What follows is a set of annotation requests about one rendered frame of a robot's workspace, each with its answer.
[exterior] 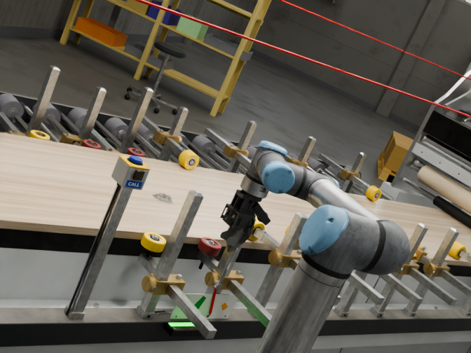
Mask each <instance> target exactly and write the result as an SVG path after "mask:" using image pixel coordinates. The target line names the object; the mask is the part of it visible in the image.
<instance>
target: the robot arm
mask: <svg viewBox="0 0 471 353"><path fill-rule="evenodd" d="M286 157H287V150H286V149H284V148H283V147H281V146H278V145H276V144H274V143H271V142H269V141H261V142H260V143H259V145H258V146H257V150H256V152H255V154H254V157H253V159H252V161H251V163H250V166H249V167H248V169H247V171H246V174H245V176H244V178H243V180H242V182H241V184H240V187H241V188H242V190H238V189H237V191H236V192H235V195H234V197H233V199H232V201H231V204H228V203H226V206H225V208H224V210H223V212H222V214H221V216H220V218H223V221H224V222H226V223H227V224H228V225H229V228H228V230H226V231H224V232H222V233H221V235H220V238H222V239H224V240H226V243H227V251H228V252H232V251H234V250H235V249H237V248H238V247H239V246H240V245H241V244H243V243H244V242H245V241H246V240H247V239H248V238H249V237H250V235H251V234H252V230H253V228H254V223H255V221H256V218H255V217H256V216H257V219H258V221H259V222H262V223H263V224H264V225H265V226H266V225H267V224H268V223H270V222H271V220H270V219H269V217H268V214H267V213H266V212H265V211H264V210H263V208H262V207H261V205H260V204H259V202H261V201H262V199H263V198H266V197H267V195H268V193H269V191H270V192H272V193H275V194H283V193H285V194H288V195H291V196H293V197H296V198H299V199H301V200H305V201H307V202H309V203H310V204H311V205H312V206H313V207H314V208H316V210H315V211H314V212H313V213H312V214H311V215H310V216H309V217H308V219H307V221H306V222H305V224H304V226H303V228H302V231H301V235H300V238H299V246H300V249H301V250H302V253H301V258H300V260H299V262H298V264H297V267H296V269H295V271H294V273H293V275H292V277H291V279H290V281H289V283H288V285H287V287H286V289H285V291H284V293H283V295H282V298H281V299H280V302H279V303H278V306H277V307H276V309H275V312H274V313H273V316H272V317H271V320H270V322H269V324H268V326H267V328H266V330H265V332H264V334H263V336H262V338H261V340H260V342H259V344H258V346H257V349H256V351H255V353H309V352H310V350H311V348H312V346H313V344H314V342H315V341H316V339H317V337H318V335H319V333H320V331H321V329H322V327H323V325H324V323H325V321H326V319H327V317H328V315H329V313H330V312H331V310H332V308H333V306H334V304H335V302H336V299H337V298H338V296H339V294H340V292H341V290H342V288H343V286H344V284H345V283H346V280H348V279H349V277H350V275H351V273H352V271H353V270H354V269H355V270H359V271H361V272H365V273H368V274H372V275H388V274H390V273H393V272H395V271H397V270H399V269H400V268H401V267H402V266H403V265H404V264H405V263H406V261H407V259H408V257H409V253H410V242H409V238H408V236H407V234H406V233H405V231H404V230H403V229H402V228H401V227H400V226H398V225H397V224H396V223H394V222H393V221H390V220H387V219H379V218H377V217H376V216H374V215H373V214H372V213H371V212H370V211H368V210H367V209H365V208H364V207H363V206H362V205H361V204H359V203H358V202H356V201H355V200H354V199H352V198H351V197H350V196H349V195H347V194H346V193H344V192H343V191H342V190H341V189H340V188H339V183H338V181H337V180H335V179H333V178H331V177H330V176H325V175H322V174H319V173H317V172H314V171H311V170H309V169H306V168H303V167H300V166H298V165H295V164H292V163H290V162H287V161H285V158H286ZM226 208H228V209H227V210H226V213H225V215H223V214H224V211H225V209H226ZM241 229H243V230H241Z"/></svg>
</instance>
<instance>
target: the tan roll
mask: <svg viewBox="0 0 471 353"><path fill-rule="evenodd" d="M410 168H411V169H412V170H414V171H415V172H417V173H418V175H417V179H418V181H419V182H421V183H422V184H424V185H426V186H427V187H429V188H431V189H432V190H434V191H435V192H437V193H439V194H440V195H442V196H443V197H445V198H446V199H448V200H450V201H451V202H453V203H454V204H456V205H458V206H459V207H461V208H462V209H464V210H465V211H467V212H469V213H470V214H471V191H469V190H468V189H466V188H465V187H463V186H461V185H460V184H458V183H456V182H455V181H453V180H451V179H450V178H448V177H447V176H444V175H443V174H441V173H440V172H438V171H437V170H435V169H433V168H431V167H430V166H428V165H426V166H424V167H422V168H419V167H417V166H415V165H414V164H411V166H410Z"/></svg>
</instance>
